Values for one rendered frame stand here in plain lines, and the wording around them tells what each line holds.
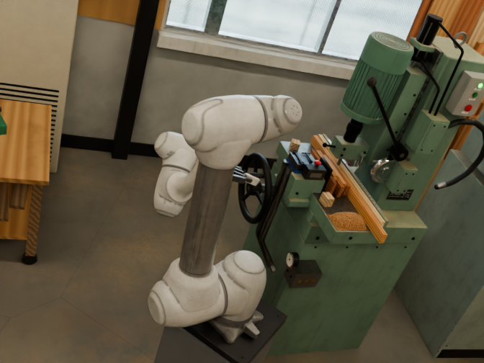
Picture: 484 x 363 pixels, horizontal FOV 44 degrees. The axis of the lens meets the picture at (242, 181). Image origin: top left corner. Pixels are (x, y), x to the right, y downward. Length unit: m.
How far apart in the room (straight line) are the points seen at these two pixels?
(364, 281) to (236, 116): 1.43
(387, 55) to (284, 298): 1.10
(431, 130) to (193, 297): 1.12
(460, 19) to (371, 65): 1.79
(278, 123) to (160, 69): 2.12
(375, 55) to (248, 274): 0.92
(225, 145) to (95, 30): 2.10
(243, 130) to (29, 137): 1.60
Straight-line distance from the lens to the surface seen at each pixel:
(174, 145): 2.06
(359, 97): 2.31
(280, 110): 1.57
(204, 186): 1.61
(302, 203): 2.36
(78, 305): 2.89
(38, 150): 2.87
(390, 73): 2.27
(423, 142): 2.39
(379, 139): 2.44
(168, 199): 2.02
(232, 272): 1.90
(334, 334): 2.98
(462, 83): 2.40
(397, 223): 2.62
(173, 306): 1.81
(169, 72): 3.65
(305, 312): 2.76
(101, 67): 3.61
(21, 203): 3.08
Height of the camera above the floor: 2.13
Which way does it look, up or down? 33 degrees down
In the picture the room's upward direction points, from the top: 19 degrees clockwise
